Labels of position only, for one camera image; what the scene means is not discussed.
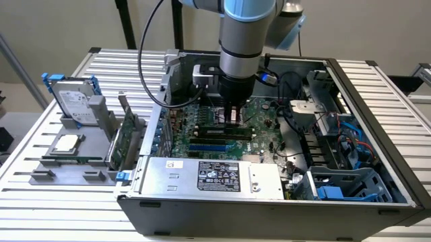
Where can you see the grey parts rack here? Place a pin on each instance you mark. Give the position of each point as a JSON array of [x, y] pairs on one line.
[[68, 180]]

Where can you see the small black box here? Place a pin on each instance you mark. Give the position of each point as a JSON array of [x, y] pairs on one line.
[[6, 140]]

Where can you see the silver hard disk blue carrier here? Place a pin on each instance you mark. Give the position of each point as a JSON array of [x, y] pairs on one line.
[[76, 103]]

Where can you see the blue disk bay latch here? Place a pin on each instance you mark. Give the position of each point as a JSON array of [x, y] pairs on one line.
[[330, 193]]

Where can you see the silver chipset heatsink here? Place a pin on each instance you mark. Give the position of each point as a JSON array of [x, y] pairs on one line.
[[253, 157]]

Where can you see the green RAM stick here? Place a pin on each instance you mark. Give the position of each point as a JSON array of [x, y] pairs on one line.
[[216, 131], [68, 158]]

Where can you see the blue expansion slot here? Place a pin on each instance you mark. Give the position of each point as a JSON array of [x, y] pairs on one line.
[[208, 148]]

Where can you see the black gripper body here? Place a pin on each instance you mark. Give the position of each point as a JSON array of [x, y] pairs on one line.
[[238, 88]]

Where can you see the grey slanted metal bar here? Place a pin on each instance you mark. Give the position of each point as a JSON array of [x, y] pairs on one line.
[[21, 68]]

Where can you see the round coin cell battery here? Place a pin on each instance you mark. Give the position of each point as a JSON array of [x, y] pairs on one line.
[[266, 106]]

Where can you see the black bracket block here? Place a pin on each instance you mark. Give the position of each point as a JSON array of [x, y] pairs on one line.
[[404, 84]]

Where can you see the black stand pole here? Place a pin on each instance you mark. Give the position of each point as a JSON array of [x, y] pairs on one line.
[[178, 25], [129, 32]]

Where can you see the blue card retainer strip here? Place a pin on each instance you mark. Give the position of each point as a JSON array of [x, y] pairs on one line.
[[158, 141]]

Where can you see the black expansion slot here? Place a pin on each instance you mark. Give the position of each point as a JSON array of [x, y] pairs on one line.
[[208, 142]]

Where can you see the silver metal bracket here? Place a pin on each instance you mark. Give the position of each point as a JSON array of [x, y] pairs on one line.
[[304, 108]]

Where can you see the green graphics card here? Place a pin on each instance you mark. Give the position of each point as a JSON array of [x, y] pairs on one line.
[[125, 141]]

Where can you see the silver CPU chip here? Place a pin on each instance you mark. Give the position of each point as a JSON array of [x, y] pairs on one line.
[[69, 142]]

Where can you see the metal slat table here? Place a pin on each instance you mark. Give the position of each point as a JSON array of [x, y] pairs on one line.
[[68, 214]]

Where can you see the grey blue disk bay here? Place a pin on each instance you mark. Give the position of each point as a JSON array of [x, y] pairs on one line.
[[354, 176]]

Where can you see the grey metal drive cage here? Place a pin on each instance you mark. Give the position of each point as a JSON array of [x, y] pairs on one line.
[[324, 100]]

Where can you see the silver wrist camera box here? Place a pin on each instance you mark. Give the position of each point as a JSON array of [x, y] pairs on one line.
[[202, 79]]

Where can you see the black open PC case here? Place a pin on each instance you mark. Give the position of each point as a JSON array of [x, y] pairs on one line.
[[236, 219]]

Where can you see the blue case latch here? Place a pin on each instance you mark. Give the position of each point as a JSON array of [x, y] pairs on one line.
[[122, 176]]

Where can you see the green motherboard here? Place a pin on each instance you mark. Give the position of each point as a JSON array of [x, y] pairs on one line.
[[262, 136]]

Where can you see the CPU socket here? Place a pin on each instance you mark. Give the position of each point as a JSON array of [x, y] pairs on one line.
[[218, 116]]

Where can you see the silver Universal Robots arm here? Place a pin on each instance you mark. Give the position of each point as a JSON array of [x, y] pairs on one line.
[[241, 37]]

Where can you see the silver power supply unit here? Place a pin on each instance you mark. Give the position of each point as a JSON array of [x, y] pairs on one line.
[[189, 181]]

